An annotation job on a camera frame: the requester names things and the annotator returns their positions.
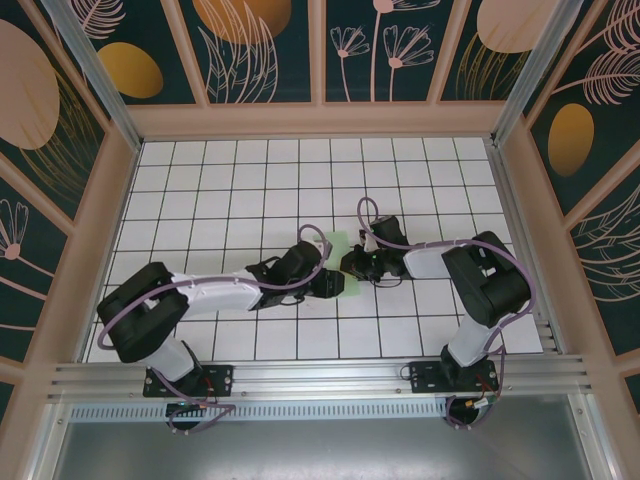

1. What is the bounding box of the light green paper sheet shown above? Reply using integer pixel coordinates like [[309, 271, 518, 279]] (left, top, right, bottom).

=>
[[310, 228, 362, 298]]

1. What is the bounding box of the grey sheet metal panel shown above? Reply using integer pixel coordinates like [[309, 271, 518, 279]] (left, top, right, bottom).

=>
[[47, 399, 601, 480]]

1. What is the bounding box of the aluminium mounting rail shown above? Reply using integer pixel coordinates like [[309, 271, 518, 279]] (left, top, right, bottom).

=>
[[47, 353, 596, 401]]

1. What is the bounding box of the grey slotted cable duct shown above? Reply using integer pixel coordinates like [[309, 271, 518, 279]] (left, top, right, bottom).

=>
[[69, 397, 451, 422]]

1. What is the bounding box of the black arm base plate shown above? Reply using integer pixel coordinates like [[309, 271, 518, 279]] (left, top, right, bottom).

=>
[[143, 364, 235, 399], [409, 359, 499, 394]]

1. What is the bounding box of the aluminium table edge rail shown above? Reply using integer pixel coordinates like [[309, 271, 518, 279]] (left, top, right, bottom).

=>
[[485, 135, 569, 354]]

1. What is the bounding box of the aluminium corner post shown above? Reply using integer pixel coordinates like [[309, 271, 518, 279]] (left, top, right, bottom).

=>
[[492, 0, 569, 146], [42, 0, 144, 151]]

